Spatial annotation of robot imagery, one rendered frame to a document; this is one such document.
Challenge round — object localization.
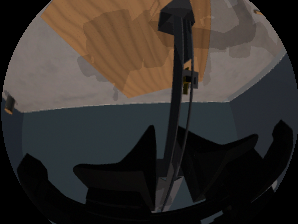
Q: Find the light brown wooden board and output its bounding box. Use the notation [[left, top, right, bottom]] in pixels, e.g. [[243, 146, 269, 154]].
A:
[[41, 0, 212, 99]]

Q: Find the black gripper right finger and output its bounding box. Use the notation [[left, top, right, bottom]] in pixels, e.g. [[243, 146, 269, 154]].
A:
[[177, 125, 258, 202]]

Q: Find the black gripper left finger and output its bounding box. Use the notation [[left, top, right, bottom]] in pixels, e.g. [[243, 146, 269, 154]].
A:
[[73, 124, 157, 212]]

